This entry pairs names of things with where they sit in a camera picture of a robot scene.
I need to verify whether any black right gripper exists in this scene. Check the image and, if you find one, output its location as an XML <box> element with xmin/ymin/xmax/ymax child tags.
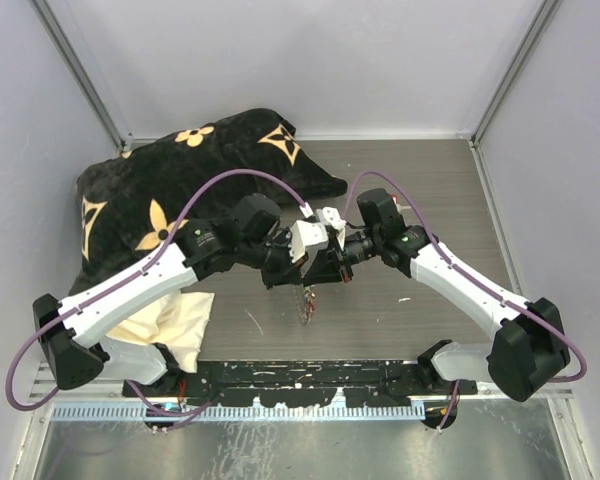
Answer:
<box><xmin>303</xmin><ymin>228</ymin><xmax>381</xmax><ymax>287</ymax></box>

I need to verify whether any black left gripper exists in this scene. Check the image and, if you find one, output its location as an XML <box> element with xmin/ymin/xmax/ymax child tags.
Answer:
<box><xmin>239</xmin><ymin>227</ymin><xmax>309</xmax><ymax>290</ymax></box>

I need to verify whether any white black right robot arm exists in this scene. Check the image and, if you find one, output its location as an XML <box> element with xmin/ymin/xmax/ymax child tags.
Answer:
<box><xmin>289</xmin><ymin>189</ymin><xmax>570</xmax><ymax>402</ymax></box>

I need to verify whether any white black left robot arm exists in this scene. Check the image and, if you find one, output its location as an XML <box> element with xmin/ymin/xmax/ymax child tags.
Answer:
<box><xmin>32</xmin><ymin>194</ymin><xmax>321</xmax><ymax>396</ymax></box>

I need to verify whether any cream white cloth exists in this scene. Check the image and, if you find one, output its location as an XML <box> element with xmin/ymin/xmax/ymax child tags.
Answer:
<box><xmin>107</xmin><ymin>290</ymin><xmax>215</xmax><ymax>373</ymax></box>

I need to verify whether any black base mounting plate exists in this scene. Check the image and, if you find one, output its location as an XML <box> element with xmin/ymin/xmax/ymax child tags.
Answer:
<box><xmin>139</xmin><ymin>360</ymin><xmax>453</xmax><ymax>408</ymax></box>

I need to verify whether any black floral plush blanket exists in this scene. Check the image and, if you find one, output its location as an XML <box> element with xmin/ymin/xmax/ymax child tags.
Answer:
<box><xmin>69</xmin><ymin>108</ymin><xmax>348</xmax><ymax>295</ymax></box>

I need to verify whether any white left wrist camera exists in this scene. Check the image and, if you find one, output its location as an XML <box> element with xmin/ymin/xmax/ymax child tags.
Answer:
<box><xmin>289</xmin><ymin>220</ymin><xmax>329</xmax><ymax>263</ymax></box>

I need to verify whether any blue slotted cable duct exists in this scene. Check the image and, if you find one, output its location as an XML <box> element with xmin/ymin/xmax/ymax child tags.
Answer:
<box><xmin>50</xmin><ymin>398</ymin><xmax>426</xmax><ymax>422</ymax></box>

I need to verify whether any left aluminium frame post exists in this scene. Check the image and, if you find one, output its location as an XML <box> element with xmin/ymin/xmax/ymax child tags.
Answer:
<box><xmin>30</xmin><ymin>1</ymin><xmax>134</xmax><ymax>151</ymax></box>

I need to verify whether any aluminium frame post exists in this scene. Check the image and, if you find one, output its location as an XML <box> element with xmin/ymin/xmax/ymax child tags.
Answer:
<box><xmin>470</xmin><ymin>0</ymin><xmax>562</xmax><ymax>147</ymax></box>
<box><xmin>30</xmin><ymin>1</ymin><xmax>134</xmax><ymax>151</ymax></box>

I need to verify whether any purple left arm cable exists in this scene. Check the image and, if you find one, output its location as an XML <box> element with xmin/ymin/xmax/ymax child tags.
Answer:
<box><xmin>5</xmin><ymin>168</ymin><xmax>314</xmax><ymax>432</ymax></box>

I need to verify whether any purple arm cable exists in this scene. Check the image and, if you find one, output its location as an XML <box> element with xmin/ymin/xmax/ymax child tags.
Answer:
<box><xmin>5</xmin><ymin>168</ymin><xmax>314</xmax><ymax>432</ymax></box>
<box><xmin>343</xmin><ymin>170</ymin><xmax>588</xmax><ymax>431</ymax></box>

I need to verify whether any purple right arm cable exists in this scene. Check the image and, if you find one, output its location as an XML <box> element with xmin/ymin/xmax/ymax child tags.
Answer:
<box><xmin>343</xmin><ymin>170</ymin><xmax>588</xmax><ymax>431</ymax></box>

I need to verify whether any right aluminium frame post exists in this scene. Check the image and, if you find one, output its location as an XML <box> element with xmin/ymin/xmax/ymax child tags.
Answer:
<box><xmin>470</xmin><ymin>0</ymin><xmax>562</xmax><ymax>147</ymax></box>

